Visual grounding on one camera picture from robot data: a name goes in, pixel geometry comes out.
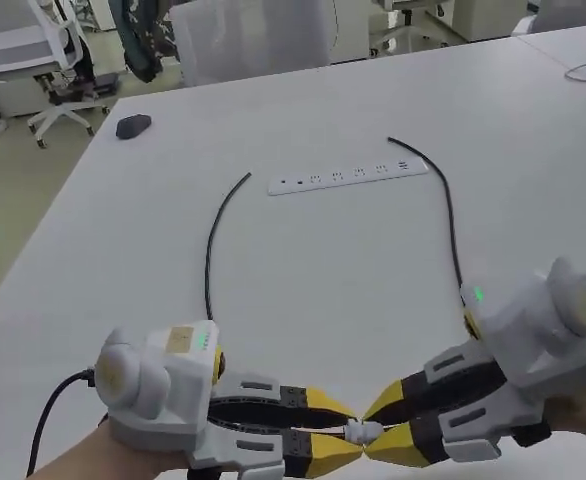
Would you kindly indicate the person's left forearm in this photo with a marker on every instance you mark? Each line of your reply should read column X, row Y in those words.
column 38, row 455

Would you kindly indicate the office chair with star base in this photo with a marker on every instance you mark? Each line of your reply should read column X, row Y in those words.
column 408, row 25

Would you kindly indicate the white table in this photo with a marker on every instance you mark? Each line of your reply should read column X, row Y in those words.
column 323, row 250

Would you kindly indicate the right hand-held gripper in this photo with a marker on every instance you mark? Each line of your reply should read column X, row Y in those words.
column 533, row 325

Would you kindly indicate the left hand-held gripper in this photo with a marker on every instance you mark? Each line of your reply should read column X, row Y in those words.
column 173, row 385

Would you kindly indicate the black computer mouse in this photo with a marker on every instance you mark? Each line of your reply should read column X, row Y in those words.
column 133, row 126

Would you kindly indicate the white mesh office chair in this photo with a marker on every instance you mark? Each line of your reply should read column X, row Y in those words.
column 33, row 55

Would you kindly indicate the dark hanging jacket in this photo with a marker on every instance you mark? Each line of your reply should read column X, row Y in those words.
column 145, row 40

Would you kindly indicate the white chair backrest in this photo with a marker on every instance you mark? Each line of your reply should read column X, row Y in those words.
column 253, row 42

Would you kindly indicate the person's left hand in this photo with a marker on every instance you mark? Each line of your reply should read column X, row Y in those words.
column 143, row 455

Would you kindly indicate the white neighbouring desk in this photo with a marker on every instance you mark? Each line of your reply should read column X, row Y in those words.
column 568, row 45

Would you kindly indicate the person's right hand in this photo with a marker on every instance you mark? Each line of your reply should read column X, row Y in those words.
column 580, row 405

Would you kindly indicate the white power strip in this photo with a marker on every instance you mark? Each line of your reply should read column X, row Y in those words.
column 345, row 178

